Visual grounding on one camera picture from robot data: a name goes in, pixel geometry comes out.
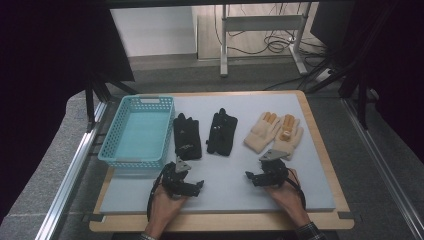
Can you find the aluminium rail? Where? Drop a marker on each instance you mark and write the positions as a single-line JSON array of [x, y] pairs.
[[383, 160], [71, 170]]

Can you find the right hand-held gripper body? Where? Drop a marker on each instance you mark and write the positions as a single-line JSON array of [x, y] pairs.
[[275, 173]]

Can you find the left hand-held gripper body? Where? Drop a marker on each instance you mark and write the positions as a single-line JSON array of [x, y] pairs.
[[173, 176]]

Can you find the white metal desk frame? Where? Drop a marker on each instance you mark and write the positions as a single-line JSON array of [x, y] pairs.
[[261, 23]]

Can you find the black glove with white logo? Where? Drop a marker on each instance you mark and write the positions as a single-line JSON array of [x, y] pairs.
[[187, 138]]

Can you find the grey table mat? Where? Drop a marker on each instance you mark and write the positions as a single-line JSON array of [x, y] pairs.
[[226, 186]]

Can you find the person's left hand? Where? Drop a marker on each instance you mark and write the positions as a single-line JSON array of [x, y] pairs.
[[165, 210]]

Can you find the teal plastic basket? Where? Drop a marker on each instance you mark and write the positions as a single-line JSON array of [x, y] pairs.
[[141, 133]]

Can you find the black tripod stand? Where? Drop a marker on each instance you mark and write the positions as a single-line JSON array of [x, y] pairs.
[[353, 76], [95, 93]]

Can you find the white power strip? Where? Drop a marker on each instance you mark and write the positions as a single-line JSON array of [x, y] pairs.
[[324, 75]]

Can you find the cream knit glove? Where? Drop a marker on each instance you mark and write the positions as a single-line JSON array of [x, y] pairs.
[[289, 133], [261, 131]]

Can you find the person's right hand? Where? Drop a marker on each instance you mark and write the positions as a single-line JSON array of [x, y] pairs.
[[291, 200]]

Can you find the black curtain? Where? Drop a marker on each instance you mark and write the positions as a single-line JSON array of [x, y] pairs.
[[400, 66], [50, 66]]

